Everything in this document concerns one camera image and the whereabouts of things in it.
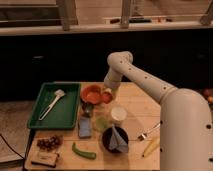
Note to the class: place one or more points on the orange bowl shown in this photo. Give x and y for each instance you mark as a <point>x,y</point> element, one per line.
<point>91,94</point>

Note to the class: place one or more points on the black bowl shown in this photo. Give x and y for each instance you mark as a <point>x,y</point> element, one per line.
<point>106,136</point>

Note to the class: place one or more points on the grey folded cloth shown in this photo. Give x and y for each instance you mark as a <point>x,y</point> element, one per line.
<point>117,142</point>

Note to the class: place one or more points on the white spatula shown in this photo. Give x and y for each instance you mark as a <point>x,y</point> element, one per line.
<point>58,95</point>

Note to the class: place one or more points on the yellow banana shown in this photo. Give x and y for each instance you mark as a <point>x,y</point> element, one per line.
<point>151,147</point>

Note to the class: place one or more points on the red apple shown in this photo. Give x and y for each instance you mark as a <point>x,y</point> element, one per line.
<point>106,97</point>

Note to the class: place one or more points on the green cup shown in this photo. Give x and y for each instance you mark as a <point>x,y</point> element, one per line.
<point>101,124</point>

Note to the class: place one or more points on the silver fork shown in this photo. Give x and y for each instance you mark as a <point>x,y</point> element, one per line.
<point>144,135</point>

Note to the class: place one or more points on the bunch of dark grapes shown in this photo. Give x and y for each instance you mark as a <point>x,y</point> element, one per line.
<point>50,143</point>

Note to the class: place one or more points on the green pepper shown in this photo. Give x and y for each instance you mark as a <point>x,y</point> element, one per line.
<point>84,154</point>

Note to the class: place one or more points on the green plastic tray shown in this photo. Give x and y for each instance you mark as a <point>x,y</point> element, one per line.
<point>63,114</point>

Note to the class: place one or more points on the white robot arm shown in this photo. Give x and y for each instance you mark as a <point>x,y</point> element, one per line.
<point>186,124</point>

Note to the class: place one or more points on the white cup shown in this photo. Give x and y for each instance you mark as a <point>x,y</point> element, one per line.
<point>118,115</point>

